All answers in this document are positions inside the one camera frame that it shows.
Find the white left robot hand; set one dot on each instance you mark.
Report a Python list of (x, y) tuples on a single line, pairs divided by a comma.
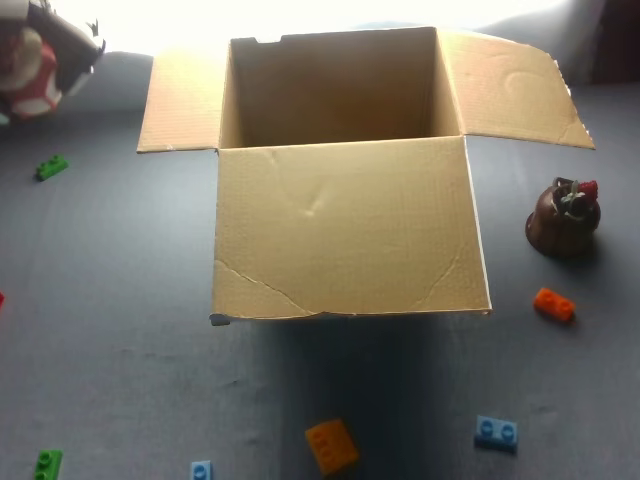
[(70, 50)]

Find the toy cupcake with cherry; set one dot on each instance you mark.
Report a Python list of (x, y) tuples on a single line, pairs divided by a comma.
[(560, 230), (32, 95)]

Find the brown cardboard box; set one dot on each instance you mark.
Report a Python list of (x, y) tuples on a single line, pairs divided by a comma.
[(345, 225)]

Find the green toy brick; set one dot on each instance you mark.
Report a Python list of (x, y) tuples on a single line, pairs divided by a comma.
[(48, 465), (51, 168)]

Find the red toy brick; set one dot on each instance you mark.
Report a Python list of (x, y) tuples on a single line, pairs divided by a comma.
[(2, 301)]

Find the grey table cloth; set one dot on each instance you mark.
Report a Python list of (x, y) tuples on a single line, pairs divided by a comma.
[(125, 325)]

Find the light blue toy brick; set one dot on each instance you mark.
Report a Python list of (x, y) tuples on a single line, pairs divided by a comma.
[(201, 471), (495, 434)]

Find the yellow-orange sloped toy brick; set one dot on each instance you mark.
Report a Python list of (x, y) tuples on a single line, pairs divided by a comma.
[(332, 447)]

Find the orange two-stud toy brick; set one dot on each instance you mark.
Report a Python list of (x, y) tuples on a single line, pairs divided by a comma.
[(552, 302)]

